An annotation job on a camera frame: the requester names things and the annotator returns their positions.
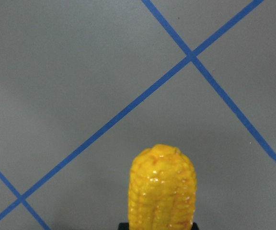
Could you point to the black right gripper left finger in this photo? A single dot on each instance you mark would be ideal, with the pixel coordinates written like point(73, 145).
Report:
point(123, 226)

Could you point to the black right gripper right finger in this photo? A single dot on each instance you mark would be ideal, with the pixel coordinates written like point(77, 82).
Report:
point(195, 226)

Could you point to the yellow toy corn cob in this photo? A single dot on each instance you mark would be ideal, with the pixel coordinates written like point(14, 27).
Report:
point(162, 190)

